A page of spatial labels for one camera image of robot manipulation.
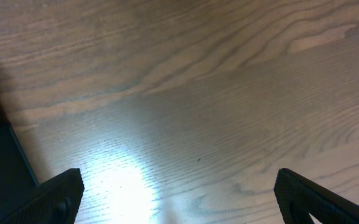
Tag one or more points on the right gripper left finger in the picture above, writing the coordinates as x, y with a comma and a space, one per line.
55, 201

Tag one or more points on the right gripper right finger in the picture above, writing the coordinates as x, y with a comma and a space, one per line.
300, 199

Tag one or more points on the dark green box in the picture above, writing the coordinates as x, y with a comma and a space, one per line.
16, 174

